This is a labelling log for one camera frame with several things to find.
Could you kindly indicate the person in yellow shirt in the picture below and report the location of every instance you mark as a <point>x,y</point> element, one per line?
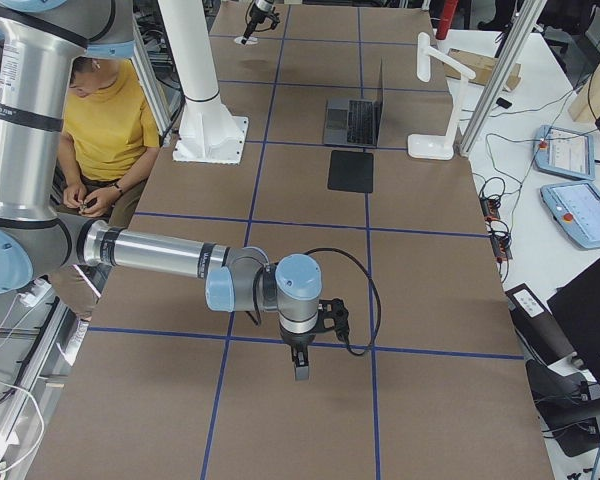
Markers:
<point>109,143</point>

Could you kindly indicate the right aluminium frame post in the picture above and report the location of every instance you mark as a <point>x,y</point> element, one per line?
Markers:
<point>512,47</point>

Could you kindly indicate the white desk lamp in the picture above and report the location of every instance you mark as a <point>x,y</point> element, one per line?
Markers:
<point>434,138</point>

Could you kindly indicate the dark brown box device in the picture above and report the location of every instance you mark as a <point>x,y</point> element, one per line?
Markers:
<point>537,325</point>

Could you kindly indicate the black orange power strip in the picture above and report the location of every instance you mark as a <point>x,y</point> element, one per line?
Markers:
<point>498,231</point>

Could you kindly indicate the brown cardboard box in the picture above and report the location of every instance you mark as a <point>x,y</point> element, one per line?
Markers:
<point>483,67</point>

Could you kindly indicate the teach pendant tablet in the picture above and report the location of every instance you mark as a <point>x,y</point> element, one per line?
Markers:
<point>575,206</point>
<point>565,153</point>

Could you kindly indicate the wooden board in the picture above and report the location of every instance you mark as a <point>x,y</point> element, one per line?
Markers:
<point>597,85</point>

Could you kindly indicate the grey laptop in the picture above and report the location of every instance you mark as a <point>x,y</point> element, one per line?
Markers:
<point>355,122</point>

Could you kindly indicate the white computer mouse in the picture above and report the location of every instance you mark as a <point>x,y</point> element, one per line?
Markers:
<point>246,41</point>

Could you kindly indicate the upper teach pendant tablet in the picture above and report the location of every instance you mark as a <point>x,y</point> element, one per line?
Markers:
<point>565,153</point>

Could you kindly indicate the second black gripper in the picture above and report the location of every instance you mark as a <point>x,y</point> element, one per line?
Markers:
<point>298,340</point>

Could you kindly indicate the black monitor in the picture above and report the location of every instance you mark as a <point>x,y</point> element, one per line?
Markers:
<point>576,308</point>

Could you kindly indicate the lower teach pendant tablet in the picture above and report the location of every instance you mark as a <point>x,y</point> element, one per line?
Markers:
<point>575,206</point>

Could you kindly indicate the small black square device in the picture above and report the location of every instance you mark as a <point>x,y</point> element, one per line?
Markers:
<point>503,103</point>

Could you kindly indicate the black box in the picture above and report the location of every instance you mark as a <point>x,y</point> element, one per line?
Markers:
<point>351,171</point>

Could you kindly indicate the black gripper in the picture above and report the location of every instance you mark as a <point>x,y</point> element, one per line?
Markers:
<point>261,6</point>

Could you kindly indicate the red object at corner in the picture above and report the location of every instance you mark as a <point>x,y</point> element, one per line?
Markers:
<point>446,19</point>

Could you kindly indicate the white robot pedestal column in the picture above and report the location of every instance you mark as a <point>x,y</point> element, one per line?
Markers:
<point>208,132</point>

